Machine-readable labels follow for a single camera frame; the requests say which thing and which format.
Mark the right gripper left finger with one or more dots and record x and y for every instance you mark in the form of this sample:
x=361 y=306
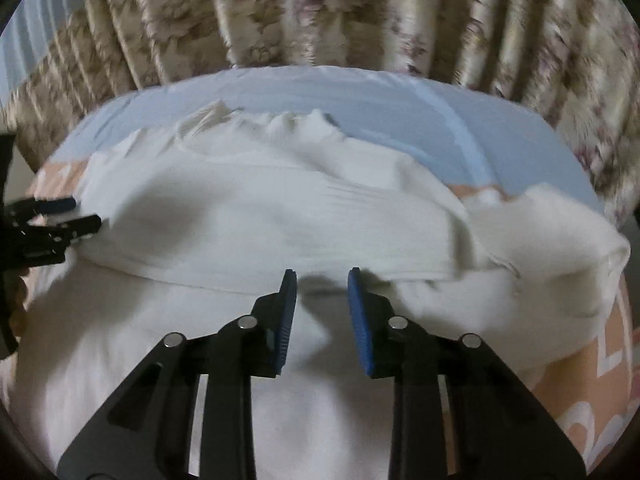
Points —
x=185 y=411

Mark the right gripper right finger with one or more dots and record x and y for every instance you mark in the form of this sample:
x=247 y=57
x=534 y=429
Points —
x=459 y=411

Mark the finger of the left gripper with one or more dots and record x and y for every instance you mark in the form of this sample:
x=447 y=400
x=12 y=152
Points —
x=33 y=207
x=61 y=235

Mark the white knit sweater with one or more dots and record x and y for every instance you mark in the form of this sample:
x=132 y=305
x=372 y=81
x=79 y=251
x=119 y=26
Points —
x=204 y=215

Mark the person's left hand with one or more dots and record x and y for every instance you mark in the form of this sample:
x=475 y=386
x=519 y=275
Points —
x=17 y=294

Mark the orange and blue bed sheet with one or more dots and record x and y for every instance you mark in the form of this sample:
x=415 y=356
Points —
x=450 y=124

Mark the blue and floral curtain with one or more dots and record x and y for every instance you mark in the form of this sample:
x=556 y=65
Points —
x=573 y=62

